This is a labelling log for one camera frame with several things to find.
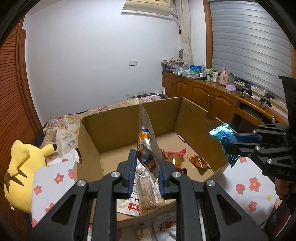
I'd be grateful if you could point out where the spare black gripper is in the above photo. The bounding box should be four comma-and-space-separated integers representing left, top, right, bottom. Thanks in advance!
241, 83, 252, 98
259, 93, 274, 109

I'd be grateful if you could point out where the pink kettle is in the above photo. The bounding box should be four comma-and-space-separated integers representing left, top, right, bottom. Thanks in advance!
219, 68, 229, 86

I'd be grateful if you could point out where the brown cardboard box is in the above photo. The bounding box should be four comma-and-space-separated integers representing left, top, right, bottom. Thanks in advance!
74, 96, 238, 230

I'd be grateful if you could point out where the white wall switch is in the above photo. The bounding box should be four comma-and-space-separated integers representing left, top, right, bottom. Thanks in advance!
128, 60, 139, 66

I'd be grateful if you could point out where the spare black gripper far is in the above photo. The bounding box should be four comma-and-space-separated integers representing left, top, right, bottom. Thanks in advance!
241, 83, 252, 98

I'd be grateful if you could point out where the beige curtain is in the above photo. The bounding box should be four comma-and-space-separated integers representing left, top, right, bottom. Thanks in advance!
175, 0, 194, 67

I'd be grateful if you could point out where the white panda snack packet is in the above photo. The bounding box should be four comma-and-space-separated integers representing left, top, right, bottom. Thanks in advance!
152, 211, 177, 241

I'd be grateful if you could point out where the right hand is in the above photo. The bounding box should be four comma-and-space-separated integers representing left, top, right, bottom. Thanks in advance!
275, 179, 295, 201

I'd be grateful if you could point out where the wooden cabinet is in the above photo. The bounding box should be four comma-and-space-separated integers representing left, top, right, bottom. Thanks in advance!
163, 72, 288, 133

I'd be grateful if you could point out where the floral quilt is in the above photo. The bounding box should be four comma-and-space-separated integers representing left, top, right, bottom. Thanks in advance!
34, 93, 166, 163

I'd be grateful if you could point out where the brown louvered wardrobe door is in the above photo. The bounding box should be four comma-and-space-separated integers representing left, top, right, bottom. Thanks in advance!
1, 18, 42, 185

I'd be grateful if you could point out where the small white candy packet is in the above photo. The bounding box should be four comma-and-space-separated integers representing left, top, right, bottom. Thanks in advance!
137, 228, 153, 241

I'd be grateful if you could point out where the folded floral cloth pile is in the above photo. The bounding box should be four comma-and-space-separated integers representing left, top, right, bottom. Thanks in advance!
161, 58, 184, 72

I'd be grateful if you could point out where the white air conditioner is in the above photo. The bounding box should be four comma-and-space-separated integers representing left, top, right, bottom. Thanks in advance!
123, 0, 177, 17

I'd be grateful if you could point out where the yellow plush toy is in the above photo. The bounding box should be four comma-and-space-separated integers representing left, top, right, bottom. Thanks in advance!
4, 140, 58, 213

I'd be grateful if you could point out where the red white snack packet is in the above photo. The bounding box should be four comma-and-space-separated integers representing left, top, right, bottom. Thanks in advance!
117, 160, 148, 216

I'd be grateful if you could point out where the silver orange sauce pouch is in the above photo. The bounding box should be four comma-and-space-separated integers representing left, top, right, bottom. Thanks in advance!
137, 104, 164, 182

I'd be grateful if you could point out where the grey window blind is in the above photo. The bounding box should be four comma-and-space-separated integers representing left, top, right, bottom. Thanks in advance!
209, 1, 292, 98

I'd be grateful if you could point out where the spare black gripper near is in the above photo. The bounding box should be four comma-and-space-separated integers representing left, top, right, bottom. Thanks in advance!
259, 93, 274, 109

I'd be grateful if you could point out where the blue box on cabinet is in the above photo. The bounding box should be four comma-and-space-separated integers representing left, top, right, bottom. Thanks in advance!
190, 64, 202, 73

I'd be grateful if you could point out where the small orange brown snack packet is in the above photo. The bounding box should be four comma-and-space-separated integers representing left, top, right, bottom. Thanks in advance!
188, 154, 208, 169

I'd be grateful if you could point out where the clear gold biscuit packet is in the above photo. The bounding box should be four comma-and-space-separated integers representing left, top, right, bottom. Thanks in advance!
135, 172, 166, 214

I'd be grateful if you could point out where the white strawberry flower blanket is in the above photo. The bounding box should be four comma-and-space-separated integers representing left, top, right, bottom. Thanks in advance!
30, 155, 280, 241

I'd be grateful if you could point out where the blue foil snack packet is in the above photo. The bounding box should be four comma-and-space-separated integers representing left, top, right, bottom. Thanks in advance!
209, 123, 239, 168

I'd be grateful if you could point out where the purple cloth on cabinet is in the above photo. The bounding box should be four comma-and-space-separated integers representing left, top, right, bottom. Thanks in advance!
225, 84, 237, 92

